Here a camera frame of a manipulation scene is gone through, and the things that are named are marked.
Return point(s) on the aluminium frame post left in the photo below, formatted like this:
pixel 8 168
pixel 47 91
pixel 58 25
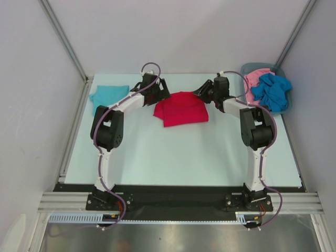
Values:
pixel 56 25

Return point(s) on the pink t-shirt in basket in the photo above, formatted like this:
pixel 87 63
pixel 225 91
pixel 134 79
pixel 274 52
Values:
pixel 253 81

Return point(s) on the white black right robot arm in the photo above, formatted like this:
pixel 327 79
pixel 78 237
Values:
pixel 258 132

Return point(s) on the aluminium frame post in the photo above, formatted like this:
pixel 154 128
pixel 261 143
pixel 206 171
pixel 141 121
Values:
pixel 56 25
pixel 298 27

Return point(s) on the aluminium frame rail front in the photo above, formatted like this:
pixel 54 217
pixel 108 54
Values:
pixel 76 202

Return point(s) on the aluminium frame post right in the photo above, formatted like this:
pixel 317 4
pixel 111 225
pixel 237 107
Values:
pixel 298 27

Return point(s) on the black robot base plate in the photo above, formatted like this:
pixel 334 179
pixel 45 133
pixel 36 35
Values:
pixel 135 197

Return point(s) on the dark blue t-shirt in basket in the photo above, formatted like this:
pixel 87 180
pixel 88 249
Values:
pixel 272 91

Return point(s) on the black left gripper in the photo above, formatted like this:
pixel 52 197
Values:
pixel 163 94

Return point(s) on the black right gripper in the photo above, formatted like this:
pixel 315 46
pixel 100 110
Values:
pixel 207 91

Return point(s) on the red t-shirt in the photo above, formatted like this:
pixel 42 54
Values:
pixel 181 108

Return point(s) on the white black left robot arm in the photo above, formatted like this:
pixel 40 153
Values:
pixel 108 126

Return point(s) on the folded light blue t-shirt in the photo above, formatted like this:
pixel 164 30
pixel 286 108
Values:
pixel 107 95

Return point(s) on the light blue cable duct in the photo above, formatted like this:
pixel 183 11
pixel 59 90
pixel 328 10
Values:
pixel 108 219

